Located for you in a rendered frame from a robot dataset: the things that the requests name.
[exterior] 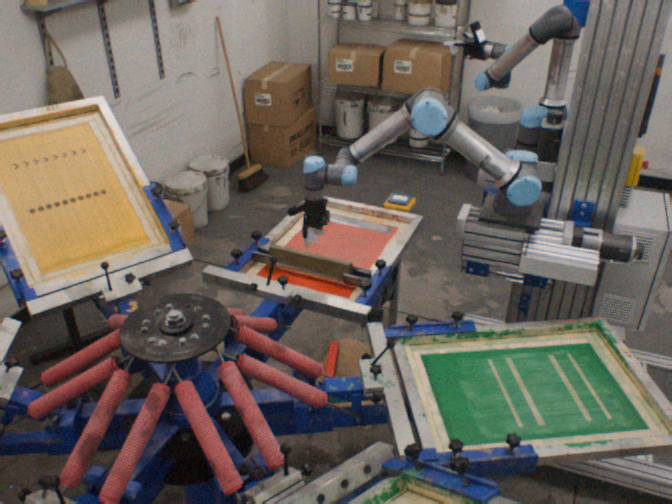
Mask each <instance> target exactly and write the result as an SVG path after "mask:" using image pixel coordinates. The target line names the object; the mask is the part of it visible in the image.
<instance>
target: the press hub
mask: <svg viewBox="0 0 672 504"><path fill-rule="evenodd" d="M230 328H231V315H230V312H228V310H227V309H226V308H225V306H224V305H222V304H221V302H220V301H218V300H217V299H213V298H211V297H208V296H205V295H200V294H174V295H167V296H163V297H159V298H156V299H154V300H150V301H148V302H146V304H144V305H142V306H140V307H139V308H136V309H135V310H134V311H132V312H131V313H130V314H129V315H128V316H127V317H126V320H125V321H124V323H123V325H121V327H120V330H119V339H120V343H121V345H123V347H124V349H125V351H126V352H127V353H128V354H130V355H131V356H133V357H134V358H138V359H140V360H143V361H147V362H153V364H166V366H165V368H164V377H163V380H162V382H161V381H160V380H159V377H158V376H157V374H156V373H153V374H150V375H149V376H147V377H146V378H145V380H143V381H142V382H141V383H140V384H139V385H138V386H136V387H135V388H134V389H133V390H132V391H131V393H130V395H129V397H128V398H127V400H136V399H147V397H148V395H149V392H150V390H151V388H153V386H154V384H157V383H161V384H163V383H164V381H165V379H166V376H167V374H169V372H170V369H171V365H170V364H176V362H177V364H176V366H175V368H176V370H177V372H178V374H179V376H180V379H181V381H182V382H184V381H191V382H192V383H193V385H194V387H195V389H196V391H197V394H199V396H200V398H201V400H202V402H203V404H204V406H205V409H206V411H207V413H208V415H209V417H211V416H212V418H214V419H215V420H216V422H217V423H218V425H219V427H220V428H221V429H222V430H223V432H224V433H225V434H226V436H227V437H229V438H230V441H231V442H232V443H233V445H234V446H235V447H236V449H237V450H238V451H239V453H240V455H241V456H242V457H244V459H245V458H246V457H247V456H248V453H249V452H250V450H251V449H252V447H253V445H254V441H253V438H252V436H251V434H250V432H249V431H244V430H245V429H246V425H245V422H243V420H242V418H241V416H240V414H239V412H238V410H237V407H230V409H220V405H221V401H222V394H221V392H228V391H227V389H226V387H225V385H224V384H223V382H222V380H220V382H219V383H218V381H217V380H216V379H215V377H213V376H212V375H210V374H209V373H208V372H207V370H208V368H209V367H210V366H211V365H212V364H213V362H215V361H210V360H200V359H197V357H200V356H202V355H204V354H206V353H208V352H210V351H211V350H213V349H215V347H217V346H218V345H219V344H220V343H221V342H222V341H223V340H224V339H225V337H226V336H227V334H228V331H230ZM178 384H179V382H178V380H177V377H176V375H175V373H174V371H173V372H172V374H171V376H170V379H169V381H167V383H166V386H169V387H170V388H171V390H172V393H171V396H170V398H169V400H168V402H166V404H165V406H164V408H163V411H162V413H161V415H160V417H159V420H158V422H157V425H156V427H157V426H158V425H159V423H160V422H161V421H162V420H163V421H164V422H166V423H170V425H173V426H178V427H179V429H178V431H177V432H176V433H175V434H174V435H173V437H172V438H171V439H170V441H169V442H168V443H166V445H165V446H164V447H163V448H162V449H161V451H160V452H159V453H158V458H162V459H171V460H178V461H177V462H176V463H175V465H174V466H173V467H172V468H171V471H170V472H169V473H168V474H167V476H165V477H164V478H163V482H164V484H171V485H184V490H185V495H186V500H187V504H216V498H215V492H214V484H213V479H214V478H215V477H214V474H212V472H211V471H210V468H209V467H208V466H207V464H206V463H205V461H204V460H203V458H202V457H201V456H205V453H204V451H203V448H202V446H201V444H200V442H199V440H197V437H196V435H195V433H194V431H193V429H192V427H191V425H190V422H189V420H188V418H187V416H186V414H185V412H184V410H182V407H181V405H180V403H179V401H178V399H177V397H176V395H175V392H174V389H175V386H176V385H178ZM138 416H139V415H138ZM138 416H125V417H122V422H123V428H124V431H125V434H126V436H127V437H128V435H129V433H130V431H131V429H132V427H133V424H134V422H135V420H137V418H138ZM156 427H155V429H156ZM155 429H154V430H155Z"/></svg>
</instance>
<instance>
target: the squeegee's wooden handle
mask: <svg viewBox="0 0 672 504"><path fill-rule="evenodd" d="M269 255H271V256H277V257H278V262H280V263H284V264H288V265H293V266H297V267H301V268H306V269H311V270H315V271H320V272H324V274H328V275H332V276H337V277H341V278H342V280H344V276H343V272H344V274H348V275H353V263H352V262H348V261H343V260H339V259H335V257H329V256H325V255H321V254H316V253H311V252H307V251H302V250H297V249H293V248H288V247H284V246H279V245H275V244H271V245H270V246H269Z"/></svg>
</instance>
